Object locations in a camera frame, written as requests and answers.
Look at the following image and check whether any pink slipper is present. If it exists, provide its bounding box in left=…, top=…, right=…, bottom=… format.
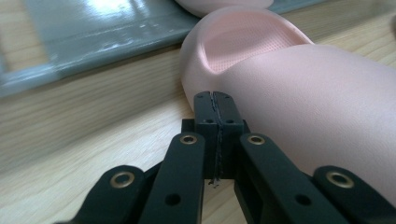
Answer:
left=174, top=0, right=275, bottom=19
left=179, top=5, right=396, bottom=207

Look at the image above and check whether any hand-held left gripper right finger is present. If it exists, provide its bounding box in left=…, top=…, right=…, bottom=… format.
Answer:
left=213, top=91, right=250, bottom=181

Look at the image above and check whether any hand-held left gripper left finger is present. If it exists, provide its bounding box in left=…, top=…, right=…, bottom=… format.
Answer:
left=181, top=91, right=219, bottom=181

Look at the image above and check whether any grey metal shoe rack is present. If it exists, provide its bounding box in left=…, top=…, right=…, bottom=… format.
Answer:
left=0, top=0, right=331, bottom=100

